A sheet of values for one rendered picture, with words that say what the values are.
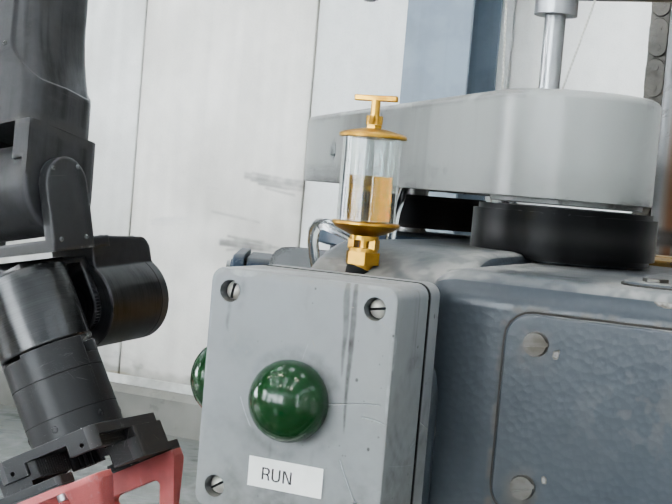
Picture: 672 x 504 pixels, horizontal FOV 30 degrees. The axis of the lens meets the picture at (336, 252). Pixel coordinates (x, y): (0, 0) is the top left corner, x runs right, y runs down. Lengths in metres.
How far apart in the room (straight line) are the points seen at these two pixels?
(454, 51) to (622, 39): 0.78
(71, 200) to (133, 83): 6.01
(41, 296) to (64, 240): 0.04
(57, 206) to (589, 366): 0.38
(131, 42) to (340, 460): 6.39
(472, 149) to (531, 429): 0.20
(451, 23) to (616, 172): 4.96
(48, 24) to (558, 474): 0.45
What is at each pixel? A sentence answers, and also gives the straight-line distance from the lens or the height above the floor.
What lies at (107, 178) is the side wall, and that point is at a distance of 6.83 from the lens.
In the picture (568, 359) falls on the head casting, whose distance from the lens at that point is 0.47.
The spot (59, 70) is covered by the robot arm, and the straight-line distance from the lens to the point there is 0.79.
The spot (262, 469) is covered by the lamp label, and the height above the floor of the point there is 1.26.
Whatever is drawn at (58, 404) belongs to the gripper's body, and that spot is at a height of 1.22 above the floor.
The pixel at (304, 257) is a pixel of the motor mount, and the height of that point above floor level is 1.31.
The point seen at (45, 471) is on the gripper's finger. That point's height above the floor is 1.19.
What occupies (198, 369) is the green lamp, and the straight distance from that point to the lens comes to 0.48.
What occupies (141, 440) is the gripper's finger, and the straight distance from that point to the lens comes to 0.77.
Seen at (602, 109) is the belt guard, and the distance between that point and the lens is 0.59.
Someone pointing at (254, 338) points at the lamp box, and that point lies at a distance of 0.46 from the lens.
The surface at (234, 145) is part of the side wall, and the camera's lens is 6.43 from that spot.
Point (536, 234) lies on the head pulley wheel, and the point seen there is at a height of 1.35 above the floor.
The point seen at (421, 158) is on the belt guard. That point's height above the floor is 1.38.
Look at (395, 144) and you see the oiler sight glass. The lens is 0.52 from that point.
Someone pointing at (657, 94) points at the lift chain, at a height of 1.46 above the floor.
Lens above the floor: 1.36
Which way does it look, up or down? 3 degrees down
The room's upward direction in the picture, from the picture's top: 5 degrees clockwise
